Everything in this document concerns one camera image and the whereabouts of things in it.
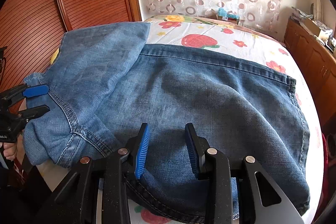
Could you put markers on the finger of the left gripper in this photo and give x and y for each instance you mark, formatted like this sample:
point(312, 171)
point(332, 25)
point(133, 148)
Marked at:
point(14, 95)
point(33, 113)

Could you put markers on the blue denim jeans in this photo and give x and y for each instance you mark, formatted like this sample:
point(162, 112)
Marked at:
point(107, 81)

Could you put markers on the yellow Pikachu plush toy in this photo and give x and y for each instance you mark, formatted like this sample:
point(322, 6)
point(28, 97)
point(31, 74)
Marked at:
point(54, 56)

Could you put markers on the floral bed sheet mattress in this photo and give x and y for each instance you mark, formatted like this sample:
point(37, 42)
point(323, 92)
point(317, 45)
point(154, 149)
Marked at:
point(244, 45)

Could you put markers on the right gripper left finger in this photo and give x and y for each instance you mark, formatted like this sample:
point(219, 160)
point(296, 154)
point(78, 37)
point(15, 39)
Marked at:
point(76, 196)

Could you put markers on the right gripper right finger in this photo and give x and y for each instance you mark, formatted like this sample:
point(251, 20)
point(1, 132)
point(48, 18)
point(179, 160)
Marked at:
point(260, 199)

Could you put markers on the person left hand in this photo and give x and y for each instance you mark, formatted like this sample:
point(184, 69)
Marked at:
point(9, 150)

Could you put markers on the wooden sideboard cabinet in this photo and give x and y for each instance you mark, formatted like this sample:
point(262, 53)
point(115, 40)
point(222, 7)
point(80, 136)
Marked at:
point(317, 66)

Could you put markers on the wooden louvered wardrobe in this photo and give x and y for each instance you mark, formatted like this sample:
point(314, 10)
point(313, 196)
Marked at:
point(65, 8)

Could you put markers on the blue item on box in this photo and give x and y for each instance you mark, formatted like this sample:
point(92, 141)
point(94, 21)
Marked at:
point(226, 14)

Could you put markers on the cardboard box on cabinet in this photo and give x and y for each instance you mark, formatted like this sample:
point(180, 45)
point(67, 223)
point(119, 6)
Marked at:
point(313, 27)

